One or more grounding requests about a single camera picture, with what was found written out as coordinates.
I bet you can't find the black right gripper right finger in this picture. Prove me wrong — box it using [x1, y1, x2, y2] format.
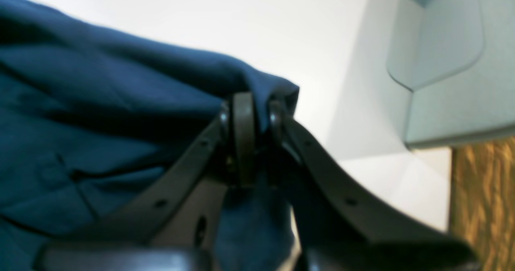
[269, 100, 479, 271]

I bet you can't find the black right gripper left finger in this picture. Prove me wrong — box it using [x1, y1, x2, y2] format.
[34, 93, 256, 271]

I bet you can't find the dark blue T-shirt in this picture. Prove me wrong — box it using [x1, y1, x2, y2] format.
[1, 0, 299, 271]

